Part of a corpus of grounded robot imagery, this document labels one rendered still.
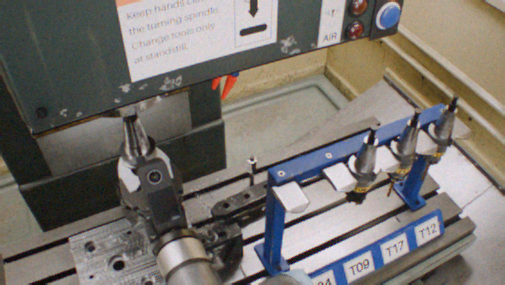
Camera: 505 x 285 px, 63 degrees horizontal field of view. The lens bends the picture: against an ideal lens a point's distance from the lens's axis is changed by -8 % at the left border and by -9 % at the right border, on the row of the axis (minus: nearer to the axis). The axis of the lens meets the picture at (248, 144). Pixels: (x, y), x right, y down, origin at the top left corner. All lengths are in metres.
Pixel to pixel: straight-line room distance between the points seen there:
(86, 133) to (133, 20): 0.93
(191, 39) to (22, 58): 0.15
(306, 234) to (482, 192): 0.62
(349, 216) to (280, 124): 0.78
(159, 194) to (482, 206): 1.08
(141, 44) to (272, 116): 1.55
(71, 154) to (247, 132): 0.80
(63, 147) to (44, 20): 0.96
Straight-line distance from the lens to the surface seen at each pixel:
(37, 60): 0.41
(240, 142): 1.83
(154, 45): 0.42
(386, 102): 1.71
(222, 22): 0.44
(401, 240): 1.17
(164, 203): 0.68
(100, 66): 0.42
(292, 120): 1.93
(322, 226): 1.20
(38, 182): 1.45
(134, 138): 0.74
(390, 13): 0.55
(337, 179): 0.88
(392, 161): 0.94
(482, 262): 1.44
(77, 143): 1.33
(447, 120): 1.00
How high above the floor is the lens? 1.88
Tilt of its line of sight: 46 degrees down
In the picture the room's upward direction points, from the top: straight up
